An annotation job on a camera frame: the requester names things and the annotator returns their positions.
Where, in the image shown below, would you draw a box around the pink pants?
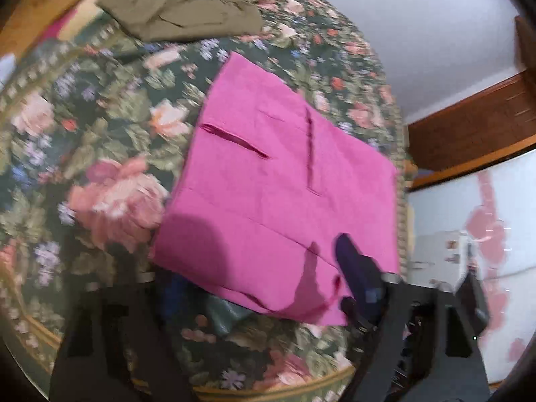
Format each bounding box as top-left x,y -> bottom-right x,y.
154,54 -> 399,326

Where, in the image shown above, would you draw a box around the white cabinet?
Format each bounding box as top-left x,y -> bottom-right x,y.
408,230 -> 470,291

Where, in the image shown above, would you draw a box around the floral green bedspread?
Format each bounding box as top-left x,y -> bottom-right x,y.
1,0 -> 407,397

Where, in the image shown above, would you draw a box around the brown wooden door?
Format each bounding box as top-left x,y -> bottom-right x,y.
406,15 -> 535,191

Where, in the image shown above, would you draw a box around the olive green pants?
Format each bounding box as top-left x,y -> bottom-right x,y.
97,0 -> 263,42

